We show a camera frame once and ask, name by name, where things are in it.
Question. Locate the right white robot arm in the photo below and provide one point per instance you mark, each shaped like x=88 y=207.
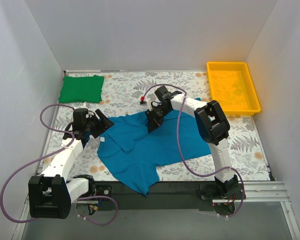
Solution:
x=212 y=124

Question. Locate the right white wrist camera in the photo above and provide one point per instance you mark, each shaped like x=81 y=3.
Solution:
x=148 y=104

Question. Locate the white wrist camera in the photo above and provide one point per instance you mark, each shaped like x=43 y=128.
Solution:
x=148 y=104
x=87 y=111

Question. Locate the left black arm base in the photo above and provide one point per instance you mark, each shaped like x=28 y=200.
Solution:
x=97 y=191

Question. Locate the blue t shirt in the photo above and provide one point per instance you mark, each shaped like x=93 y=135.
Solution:
x=132 y=154

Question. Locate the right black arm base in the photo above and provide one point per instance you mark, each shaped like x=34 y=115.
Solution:
x=217 y=190

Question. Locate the yellow plastic bin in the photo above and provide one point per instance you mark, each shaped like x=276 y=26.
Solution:
x=232 y=86

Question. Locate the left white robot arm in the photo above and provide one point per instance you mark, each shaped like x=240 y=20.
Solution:
x=50 y=195

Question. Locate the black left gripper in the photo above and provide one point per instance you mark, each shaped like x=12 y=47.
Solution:
x=100 y=123

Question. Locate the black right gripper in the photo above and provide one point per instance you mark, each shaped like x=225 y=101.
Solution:
x=153 y=118

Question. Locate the folded green t shirt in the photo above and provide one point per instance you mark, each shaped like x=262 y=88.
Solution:
x=81 y=89

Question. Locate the aluminium frame rail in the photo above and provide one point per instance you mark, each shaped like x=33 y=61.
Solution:
x=173 y=210

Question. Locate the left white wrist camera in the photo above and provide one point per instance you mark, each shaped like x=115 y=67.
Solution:
x=87 y=111

